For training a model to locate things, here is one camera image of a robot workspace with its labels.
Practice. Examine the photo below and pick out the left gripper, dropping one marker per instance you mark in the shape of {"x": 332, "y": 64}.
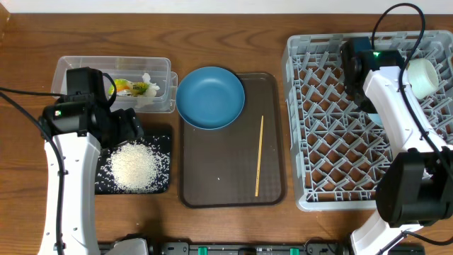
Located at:
{"x": 129, "y": 126}

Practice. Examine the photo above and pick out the yellow green snack wrapper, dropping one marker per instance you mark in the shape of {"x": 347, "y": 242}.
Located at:
{"x": 128, "y": 88}

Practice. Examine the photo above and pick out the white rice pile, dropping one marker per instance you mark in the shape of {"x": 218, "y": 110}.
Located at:
{"x": 134, "y": 166}

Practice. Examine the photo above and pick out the white tissue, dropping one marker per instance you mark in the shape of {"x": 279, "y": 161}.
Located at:
{"x": 147, "y": 92}

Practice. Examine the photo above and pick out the dark blue plate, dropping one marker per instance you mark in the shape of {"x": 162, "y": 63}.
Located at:
{"x": 210, "y": 98}

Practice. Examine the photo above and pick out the wooden chopstick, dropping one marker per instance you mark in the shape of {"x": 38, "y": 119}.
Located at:
{"x": 260, "y": 146}

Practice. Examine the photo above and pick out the light blue bowl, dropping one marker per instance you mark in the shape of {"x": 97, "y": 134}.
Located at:
{"x": 374, "y": 117}

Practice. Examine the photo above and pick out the mint green bowl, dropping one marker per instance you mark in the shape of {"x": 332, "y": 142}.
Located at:
{"x": 422, "y": 77}

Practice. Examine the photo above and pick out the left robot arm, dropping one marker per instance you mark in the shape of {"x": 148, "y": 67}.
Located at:
{"x": 76, "y": 128}

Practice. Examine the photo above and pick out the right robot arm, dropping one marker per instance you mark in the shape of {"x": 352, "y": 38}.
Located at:
{"x": 416, "y": 190}

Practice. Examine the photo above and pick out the clear plastic waste bin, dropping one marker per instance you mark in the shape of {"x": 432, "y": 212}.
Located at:
{"x": 153, "y": 70}

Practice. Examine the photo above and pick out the grey dishwasher rack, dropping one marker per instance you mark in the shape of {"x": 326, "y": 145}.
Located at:
{"x": 338, "y": 153}

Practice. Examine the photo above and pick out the black rectangular tray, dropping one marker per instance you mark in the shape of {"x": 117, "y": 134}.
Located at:
{"x": 141, "y": 170}

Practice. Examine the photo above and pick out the brown serving tray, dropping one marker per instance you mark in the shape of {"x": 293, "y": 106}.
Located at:
{"x": 218, "y": 167}

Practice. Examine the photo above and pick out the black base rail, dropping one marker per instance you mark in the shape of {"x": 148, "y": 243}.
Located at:
{"x": 181, "y": 248}

